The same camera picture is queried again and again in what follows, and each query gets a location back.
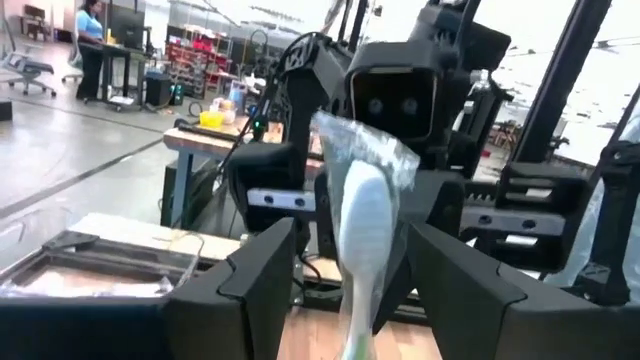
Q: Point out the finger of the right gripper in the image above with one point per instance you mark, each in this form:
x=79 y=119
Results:
x=325 y=215
x=435 y=200

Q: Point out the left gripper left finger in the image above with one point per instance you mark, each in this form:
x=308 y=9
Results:
x=125 y=330

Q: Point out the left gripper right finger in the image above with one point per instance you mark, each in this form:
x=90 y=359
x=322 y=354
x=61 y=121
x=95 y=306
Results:
x=525 y=330

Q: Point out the green toothbrush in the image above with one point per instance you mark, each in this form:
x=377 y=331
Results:
x=365 y=210

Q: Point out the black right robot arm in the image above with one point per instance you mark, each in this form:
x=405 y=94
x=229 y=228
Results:
x=310 y=75

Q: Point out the yellow container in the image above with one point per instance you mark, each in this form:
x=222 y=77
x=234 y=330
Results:
x=211 y=119

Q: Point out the red parts shelf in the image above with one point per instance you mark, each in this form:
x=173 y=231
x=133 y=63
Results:
x=200 y=55

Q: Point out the computer with blue lights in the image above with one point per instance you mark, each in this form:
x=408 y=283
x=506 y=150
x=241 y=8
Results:
x=160 y=90

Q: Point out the clear plastic bin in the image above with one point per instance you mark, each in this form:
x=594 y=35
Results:
x=15 y=225

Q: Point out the black standing desk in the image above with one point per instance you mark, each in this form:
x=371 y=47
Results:
x=120 y=50

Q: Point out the person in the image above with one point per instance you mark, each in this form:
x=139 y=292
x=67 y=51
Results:
x=90 y=40

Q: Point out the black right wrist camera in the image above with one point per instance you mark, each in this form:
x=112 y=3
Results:
x=392 y=105

